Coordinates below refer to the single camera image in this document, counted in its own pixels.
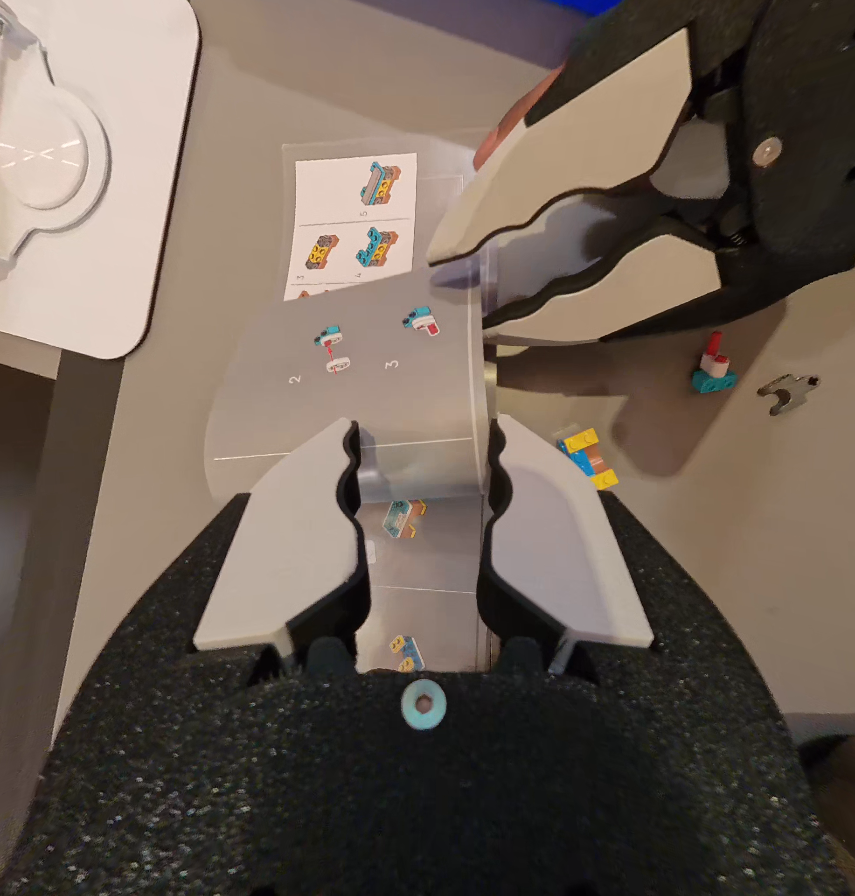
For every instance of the teal brick with red pin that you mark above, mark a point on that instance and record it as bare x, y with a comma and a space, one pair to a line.
713, 378

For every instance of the clear acrylic holder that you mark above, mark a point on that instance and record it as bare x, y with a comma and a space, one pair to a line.
42, 161

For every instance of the yellow blue brown brick assembly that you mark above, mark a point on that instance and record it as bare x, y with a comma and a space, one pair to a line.
582, 455

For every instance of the grey claw brick piece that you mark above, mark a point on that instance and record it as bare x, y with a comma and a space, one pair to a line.
784, 395

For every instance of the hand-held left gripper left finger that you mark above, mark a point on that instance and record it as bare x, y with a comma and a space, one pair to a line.
294, 560

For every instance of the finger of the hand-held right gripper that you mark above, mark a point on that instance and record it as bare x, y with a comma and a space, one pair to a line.
574, 140
630, 294

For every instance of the person's right hand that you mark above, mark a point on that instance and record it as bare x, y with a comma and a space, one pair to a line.
511, 129

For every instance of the grey instruction booklet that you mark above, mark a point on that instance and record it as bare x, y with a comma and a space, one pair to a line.
399, 350

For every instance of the white rounded board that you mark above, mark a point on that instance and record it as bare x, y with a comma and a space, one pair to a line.
140, 175

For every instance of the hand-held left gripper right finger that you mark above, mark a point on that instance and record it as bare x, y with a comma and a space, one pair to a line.
560, 560

